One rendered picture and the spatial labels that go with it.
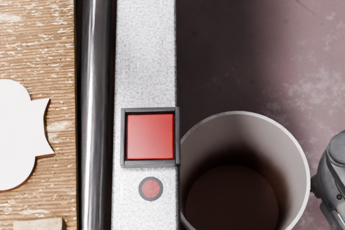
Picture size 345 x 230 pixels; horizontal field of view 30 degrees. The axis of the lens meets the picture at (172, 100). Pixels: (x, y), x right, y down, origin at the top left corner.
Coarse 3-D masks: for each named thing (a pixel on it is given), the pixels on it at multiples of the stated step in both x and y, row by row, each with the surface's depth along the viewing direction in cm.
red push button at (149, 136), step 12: (132, 120) 83; (144, 120) 83; (156, 120) 83; (168, 120) 82; (132, 132) 82; (144, 132) 82; (156, 132) 82; (168, 132) 82; (132, 144) 82; (144, 144) 81; (156, 144) 81; (168, 144) 81; (132, 156) 81; (144, 156) 81; (156, 156) 81; (168, 156) 81
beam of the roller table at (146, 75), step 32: (128, 0) 90; (160, 0) 90; (128, 32) 89; (160, 32) 88; (128, 64) 87; (160, 64) 87; (128, 96) 85; (160, 96) 85; (128, 160) 82; (128, 192) 81; (128, 224) 80; (160, 224) 79
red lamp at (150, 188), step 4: (148, 180) 81; (152, 180) 81; (144, 184) 81; (148, 184) 81; (152, 184) 81; (156, 184) 81; (144, 188) 81; (148, 188) 81; (152, 188) 81; (156, 188) 81; (144, 192) 81; (148, 192) 81; (152, 192) 81; (156, 192) 81; (148, 196) 81; (152, 196) 81
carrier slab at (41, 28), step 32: (0, 0) 89; (32, 0) 89; (64, 0) 88; (0, 32) 87; (32, 32) 87; (64, 32) 87; (0, 64) 86; (32, 64) 85; (64, 64) 85; (32, 96) 84; (64, 96) 84; (64, 128) 82; (64, 160) 81; (0, 192) 80; (32, 192) 79; (64, 192) 79; (0, 224) 78
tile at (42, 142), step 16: (0, 80) 84; (0, 96) 83; (16, 96) 83; (0, 112) 82; (16, 112) 82; (32, 112) 82; (0, 128) 81; (16, 128) 81; (32, 128) 81; (0, 144) 80; (16, 144) 80; (32, 144) 80; (48, 144) 80; (0, 160) 80; (16, 160) 80; (32, 160) 80; (0, 176) 79; (16, 176) 79
